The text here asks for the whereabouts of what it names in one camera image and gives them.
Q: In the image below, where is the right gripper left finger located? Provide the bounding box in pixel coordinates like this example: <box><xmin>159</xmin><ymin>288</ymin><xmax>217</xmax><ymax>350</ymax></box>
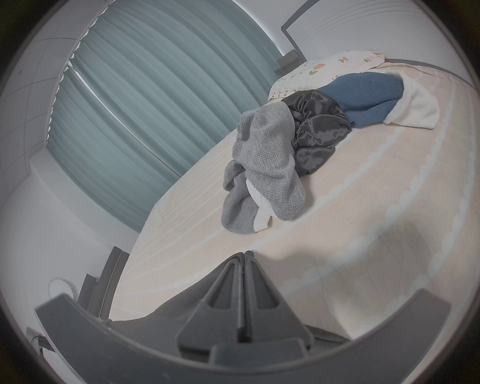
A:
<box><xmin>176</xmin><ymin>251</ymin><xmax>245</xmax><ymax>356</ymax></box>

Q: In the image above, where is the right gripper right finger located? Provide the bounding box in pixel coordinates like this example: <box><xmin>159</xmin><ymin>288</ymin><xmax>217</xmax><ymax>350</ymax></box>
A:
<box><xmin>244</xmin><ymin>250</ymin><xmax>314</xmax><ymax>349</ymax></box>

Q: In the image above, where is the black T-shirt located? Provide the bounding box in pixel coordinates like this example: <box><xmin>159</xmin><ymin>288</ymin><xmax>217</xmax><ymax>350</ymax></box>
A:
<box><xmin>110</xmin><ymin>259</ymin><xmax>351</xmax><ymax>346</ymax></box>

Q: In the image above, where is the bed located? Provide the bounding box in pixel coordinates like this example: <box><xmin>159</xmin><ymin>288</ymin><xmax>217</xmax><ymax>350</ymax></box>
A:
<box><xmin>110</xmin><ymin>0</ymin><xmax>479</xmax><ymax>342</ymax></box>

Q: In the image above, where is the black chest of drawers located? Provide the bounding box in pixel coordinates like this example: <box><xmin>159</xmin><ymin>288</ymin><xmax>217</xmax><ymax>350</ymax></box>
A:
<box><xmin>77</xmin><ymin>246</ymin><xmax>130</xmax><ymax>319</ymax></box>

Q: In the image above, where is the grey garment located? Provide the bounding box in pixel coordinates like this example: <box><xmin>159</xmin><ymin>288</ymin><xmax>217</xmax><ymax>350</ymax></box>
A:
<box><xmin>221</xmin><ymin>104</ymin><xmax>306</xmax><ymax>235</ymax></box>

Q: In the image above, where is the round white ceiling lamp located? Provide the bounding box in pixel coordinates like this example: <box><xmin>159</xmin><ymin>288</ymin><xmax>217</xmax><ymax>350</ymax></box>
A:
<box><xmin>48</xmin><ymin>277</ymin><xmax>78</xmax><ymax>299</ymax></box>

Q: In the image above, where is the black shiny garment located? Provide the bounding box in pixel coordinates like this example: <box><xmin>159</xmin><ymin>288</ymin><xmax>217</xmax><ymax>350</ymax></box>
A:
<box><xmin>281</xmin><ymin>89</ymin><xmax>353</xmax><ymax>177</ymax></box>

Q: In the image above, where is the blue-green curtain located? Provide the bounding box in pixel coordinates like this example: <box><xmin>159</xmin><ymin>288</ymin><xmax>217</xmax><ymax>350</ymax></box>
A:
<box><xmin>47</xmin><ymin>67</ymin><xmax>181</xmax><ymax>233</ymax></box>
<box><xmin>69</xmin><ymin>0</ymin><xmax>286</xmax><ymax>177</ymax></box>

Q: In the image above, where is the dark blue garment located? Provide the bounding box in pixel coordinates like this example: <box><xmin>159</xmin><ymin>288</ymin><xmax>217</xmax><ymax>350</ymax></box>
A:
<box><xmin>320</xmin><ymin>72</ymin><xmax>406</xmax><ymax>128</ymax></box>

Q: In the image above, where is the white printed pillow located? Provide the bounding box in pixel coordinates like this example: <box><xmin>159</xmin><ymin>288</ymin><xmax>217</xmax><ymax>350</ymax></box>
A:
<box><xmin>268</xmin><ymin>50</ymin><xmax>387</xmax><ymax>100</ymax></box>

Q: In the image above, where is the grey bedside table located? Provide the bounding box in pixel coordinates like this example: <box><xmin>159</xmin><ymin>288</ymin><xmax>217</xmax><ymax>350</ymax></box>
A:
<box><xmin>275</xmin><ymin>50</ymin><xmax>301</xmax><ymax>76</ymax></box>

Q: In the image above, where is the white garment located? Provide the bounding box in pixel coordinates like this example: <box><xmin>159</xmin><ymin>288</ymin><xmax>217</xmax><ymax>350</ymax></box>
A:
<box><xmin>382</xmin><ymin>73</ymin><xmax>440</xmax><ymax>130</ymax></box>

